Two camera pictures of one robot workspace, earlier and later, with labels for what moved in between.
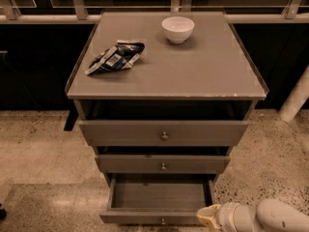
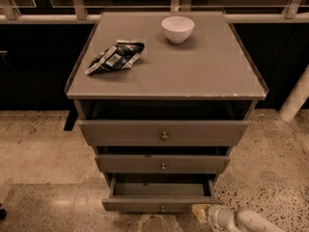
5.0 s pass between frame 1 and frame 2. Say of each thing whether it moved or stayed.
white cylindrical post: stayed
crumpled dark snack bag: stayed
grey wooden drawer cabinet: stayed
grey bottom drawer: moved
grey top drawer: stayed
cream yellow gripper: moved
